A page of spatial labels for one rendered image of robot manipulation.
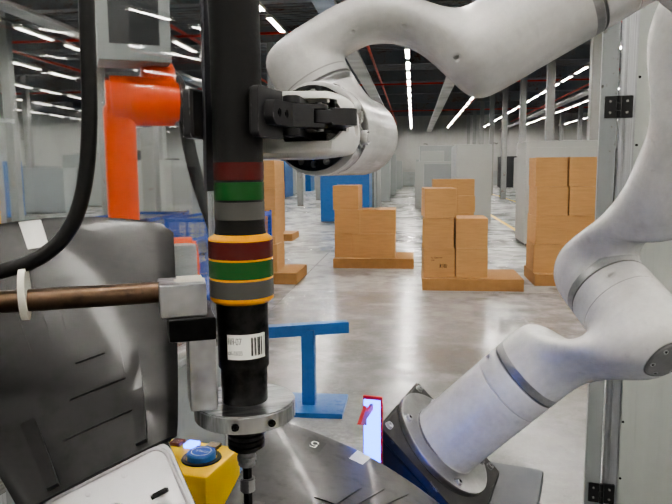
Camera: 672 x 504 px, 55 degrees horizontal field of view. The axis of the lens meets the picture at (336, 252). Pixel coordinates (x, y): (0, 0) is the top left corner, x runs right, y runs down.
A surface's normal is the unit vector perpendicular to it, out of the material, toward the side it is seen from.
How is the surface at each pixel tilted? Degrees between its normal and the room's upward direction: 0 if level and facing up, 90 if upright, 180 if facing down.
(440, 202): 90
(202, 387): 90
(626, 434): 90
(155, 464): 48
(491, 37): 87
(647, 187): 100
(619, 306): 56
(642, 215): 110
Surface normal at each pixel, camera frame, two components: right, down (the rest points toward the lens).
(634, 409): -0.30, 0.12
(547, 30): 0.11, 0.47
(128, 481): 0.04, -0.57
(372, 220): -0.09, 0.13
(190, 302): 0.29, 0.12
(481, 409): -0.48, 0.00
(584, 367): -0.36, 0.75
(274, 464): 0.12, -0.98
